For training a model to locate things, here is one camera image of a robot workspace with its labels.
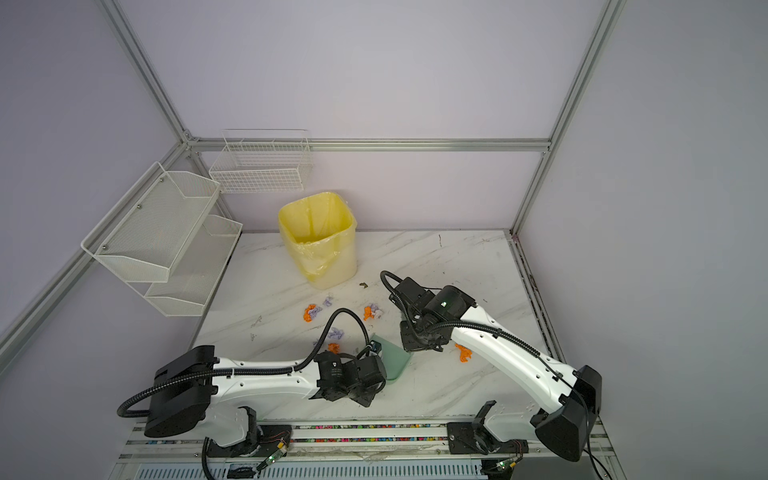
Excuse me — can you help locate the green plastic dustpan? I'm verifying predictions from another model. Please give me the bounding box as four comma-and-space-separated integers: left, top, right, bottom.
371, 334, 412, 383

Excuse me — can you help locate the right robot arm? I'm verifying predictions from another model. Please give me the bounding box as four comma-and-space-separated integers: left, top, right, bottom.
380, 270, 602, 462

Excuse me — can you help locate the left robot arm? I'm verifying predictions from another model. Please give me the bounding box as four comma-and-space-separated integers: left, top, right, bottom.
116, 334, 387, 478

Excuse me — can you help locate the orange purple scrap right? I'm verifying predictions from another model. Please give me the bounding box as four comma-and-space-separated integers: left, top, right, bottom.
455, 344, 473, 363

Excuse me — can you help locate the orange purple scrap centre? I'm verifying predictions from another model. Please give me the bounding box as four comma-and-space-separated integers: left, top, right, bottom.
363, 303, 384, 321

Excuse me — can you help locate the orange purple scrap near bin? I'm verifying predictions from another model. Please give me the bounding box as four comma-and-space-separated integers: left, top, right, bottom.
302, 295, 334, 323

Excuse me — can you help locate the yellow lined trash bin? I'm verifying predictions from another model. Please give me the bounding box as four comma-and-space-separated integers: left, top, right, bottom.
278, 192, 357, 290

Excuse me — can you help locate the white mesh two-tier shelf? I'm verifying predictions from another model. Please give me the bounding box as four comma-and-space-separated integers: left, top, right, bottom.
81, 163, 242, 317

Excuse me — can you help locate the aluminium table edge rail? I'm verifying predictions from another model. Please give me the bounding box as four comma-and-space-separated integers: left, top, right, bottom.
505, 230, 566, 361

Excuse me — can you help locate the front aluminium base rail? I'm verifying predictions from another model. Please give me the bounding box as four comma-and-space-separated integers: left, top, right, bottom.
107, 416, 625, 480

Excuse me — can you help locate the white wire basket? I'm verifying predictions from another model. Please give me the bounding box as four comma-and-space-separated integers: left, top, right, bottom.
209, 129, 313, 194

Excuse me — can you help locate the aluminium frame back beam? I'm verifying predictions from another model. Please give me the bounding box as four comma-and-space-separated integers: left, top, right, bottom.
187, 138, 551, 153

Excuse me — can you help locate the aluminium frame corner post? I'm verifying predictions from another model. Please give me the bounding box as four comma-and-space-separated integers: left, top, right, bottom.
510, 0, 626, 240

